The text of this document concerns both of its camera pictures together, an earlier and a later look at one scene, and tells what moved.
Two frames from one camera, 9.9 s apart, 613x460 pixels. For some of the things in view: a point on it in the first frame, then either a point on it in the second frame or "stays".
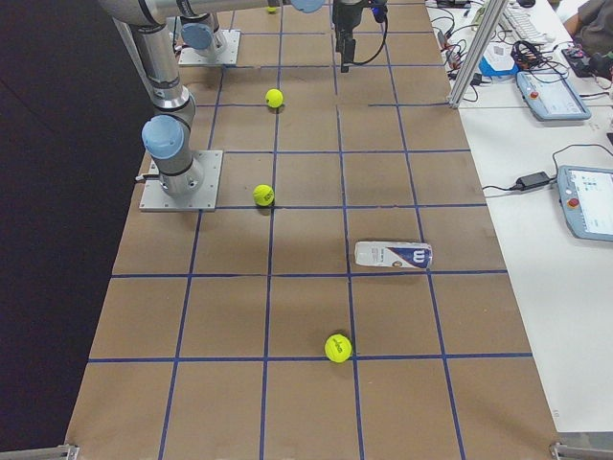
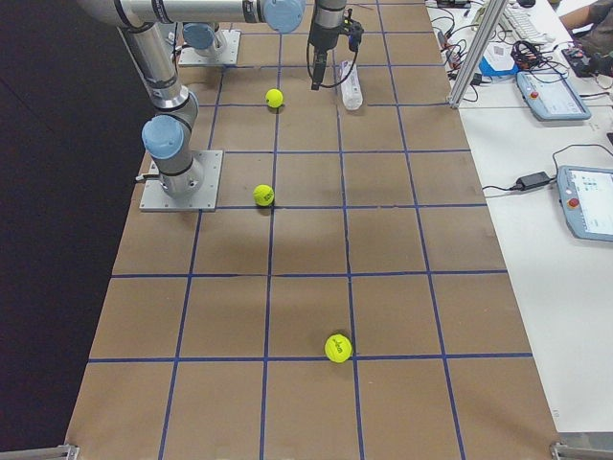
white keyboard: x=525 y=24 stays
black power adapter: x=532 y=180 stays
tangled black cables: x=528 y=56 stays
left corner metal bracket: x=66 y=451 stays
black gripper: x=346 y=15 to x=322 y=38
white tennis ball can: x=394 y=254 to x=351 y=86
